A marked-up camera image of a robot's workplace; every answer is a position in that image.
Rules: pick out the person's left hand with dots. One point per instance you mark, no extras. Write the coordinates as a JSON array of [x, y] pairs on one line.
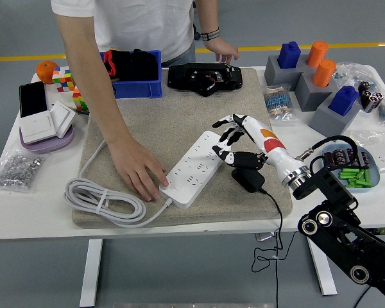
[[223, 49]]

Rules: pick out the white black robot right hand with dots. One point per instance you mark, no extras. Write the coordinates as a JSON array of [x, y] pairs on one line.
[[276, 154]]

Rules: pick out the person's right hand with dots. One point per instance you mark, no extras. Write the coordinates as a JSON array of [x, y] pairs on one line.
[[138, 163]]

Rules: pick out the black plug adapter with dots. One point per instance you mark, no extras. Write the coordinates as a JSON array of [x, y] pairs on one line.
[[250, 183]]

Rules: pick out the white power strip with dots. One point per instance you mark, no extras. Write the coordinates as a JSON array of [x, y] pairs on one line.
[[192, 173]]

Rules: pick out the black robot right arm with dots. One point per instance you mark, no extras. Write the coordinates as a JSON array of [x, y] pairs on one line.
[[333, 189]]

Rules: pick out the black white wristband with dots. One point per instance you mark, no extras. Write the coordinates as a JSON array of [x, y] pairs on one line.
[[210, 34]]

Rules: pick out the black electronic device housing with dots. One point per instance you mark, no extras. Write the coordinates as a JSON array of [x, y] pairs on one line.
[[179, 77]]

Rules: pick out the grey block holder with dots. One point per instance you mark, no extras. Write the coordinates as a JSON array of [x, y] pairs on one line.
[[308, 96], [272, 72], [327, 122]]

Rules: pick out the grey-brown mat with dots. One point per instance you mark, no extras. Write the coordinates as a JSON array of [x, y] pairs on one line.
[[179, 112]]

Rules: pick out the blue square peg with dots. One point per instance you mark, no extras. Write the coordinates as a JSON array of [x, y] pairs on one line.
[[288, 56], [341, 102]]

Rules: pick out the row of black capacitors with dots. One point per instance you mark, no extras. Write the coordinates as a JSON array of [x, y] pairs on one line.
[[343, 157]]

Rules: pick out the blue plastic bin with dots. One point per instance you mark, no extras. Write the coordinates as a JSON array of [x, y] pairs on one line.
[[138, 90]]

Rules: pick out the person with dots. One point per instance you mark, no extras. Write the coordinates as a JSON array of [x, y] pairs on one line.
[[141, 22]]

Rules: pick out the purple tray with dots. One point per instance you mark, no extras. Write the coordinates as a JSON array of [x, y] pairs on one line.
[[51, 146]]

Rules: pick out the orange cylinder peg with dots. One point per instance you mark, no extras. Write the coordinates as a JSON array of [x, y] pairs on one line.
[[317, 53], [323, 73]]

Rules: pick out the light blue tray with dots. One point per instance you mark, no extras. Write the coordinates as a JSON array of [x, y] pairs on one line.
[[373, 174]]

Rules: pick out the bundle of large black capacitors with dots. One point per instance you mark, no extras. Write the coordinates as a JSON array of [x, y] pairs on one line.
[[370, 96]]

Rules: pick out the clear plastic bag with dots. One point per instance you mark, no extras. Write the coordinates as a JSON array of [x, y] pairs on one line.
[[353, 72]]

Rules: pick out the white table leg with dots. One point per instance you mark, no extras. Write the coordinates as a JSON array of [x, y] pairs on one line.
[[91, 272], [324, 276]]

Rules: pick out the bag of metal nuts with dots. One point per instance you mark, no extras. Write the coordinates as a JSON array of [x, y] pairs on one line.
[[16, 168]]

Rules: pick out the black smartphone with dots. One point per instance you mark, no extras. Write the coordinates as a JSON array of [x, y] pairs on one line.
[[32, 99]]

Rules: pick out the orange fruit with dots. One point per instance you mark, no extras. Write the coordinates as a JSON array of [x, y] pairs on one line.
[[45, 72]]

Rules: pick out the silver bracket under table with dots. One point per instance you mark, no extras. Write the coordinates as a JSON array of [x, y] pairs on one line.
[[263, 236]]

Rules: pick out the small white wall switch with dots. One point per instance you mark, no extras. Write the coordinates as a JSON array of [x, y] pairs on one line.
[[62, 117]]

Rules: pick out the large white wall switch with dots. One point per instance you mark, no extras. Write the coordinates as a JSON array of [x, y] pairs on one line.
[[37, 126]]

